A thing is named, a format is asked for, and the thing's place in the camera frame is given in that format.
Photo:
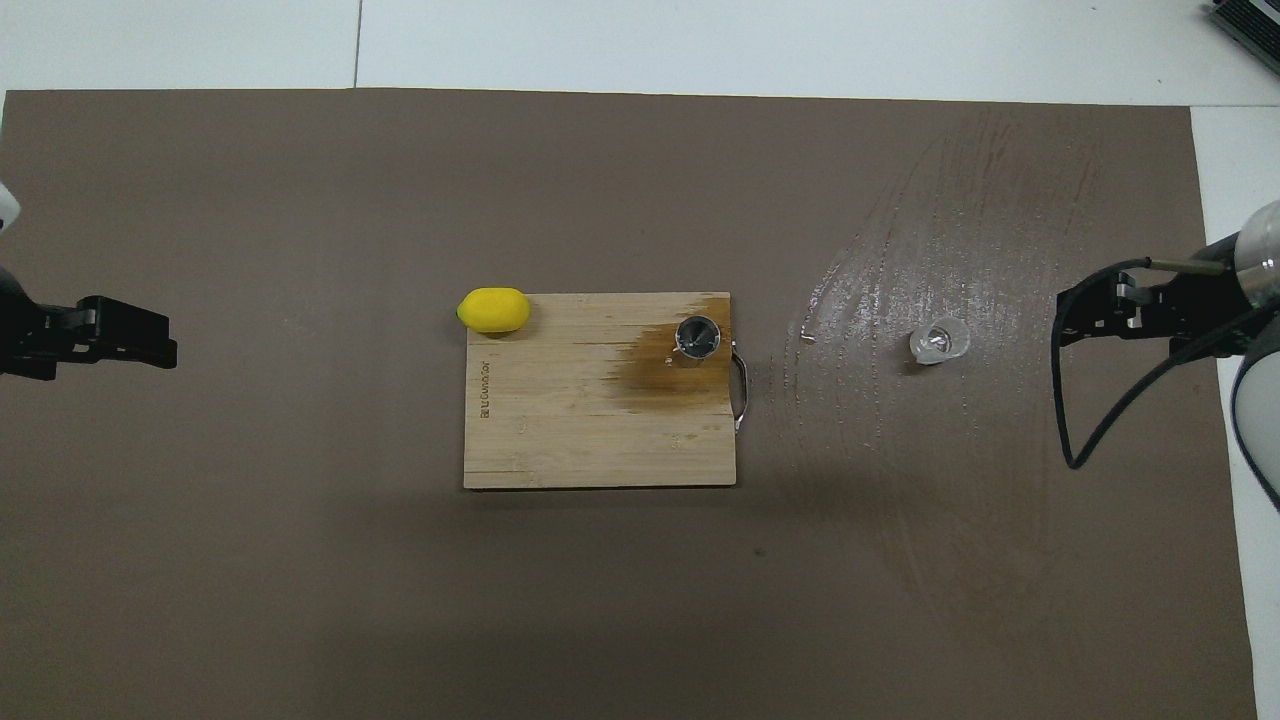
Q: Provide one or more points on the grey ribbed device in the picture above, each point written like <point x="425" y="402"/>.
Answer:
<point x="1255" y="25"/>

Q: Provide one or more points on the brown table mat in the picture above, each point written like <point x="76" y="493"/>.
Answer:
<point x="300" y="560"/>

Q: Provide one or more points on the yellow lemon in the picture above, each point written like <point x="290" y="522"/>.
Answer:
<point x="493" y="310"/>

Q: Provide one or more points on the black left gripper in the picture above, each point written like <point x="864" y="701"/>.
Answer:
<point x="30" y="320"/>

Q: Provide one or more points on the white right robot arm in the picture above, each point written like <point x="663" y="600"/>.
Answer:
<point x="1262" y="420"/>

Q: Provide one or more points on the bamboo cutting board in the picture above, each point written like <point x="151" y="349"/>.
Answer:
<point x="560" y="420"/>

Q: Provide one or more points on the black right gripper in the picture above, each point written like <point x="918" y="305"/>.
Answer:
<point x="1195" y="305"/>

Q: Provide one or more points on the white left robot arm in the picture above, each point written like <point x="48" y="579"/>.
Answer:
<point x="6" y="210"/>

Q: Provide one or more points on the steel jigger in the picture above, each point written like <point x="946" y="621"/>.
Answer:
<point x="697" y="337"/>

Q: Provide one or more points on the clear plastic cup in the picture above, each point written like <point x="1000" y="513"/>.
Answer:
<point x="938" y="343"/>

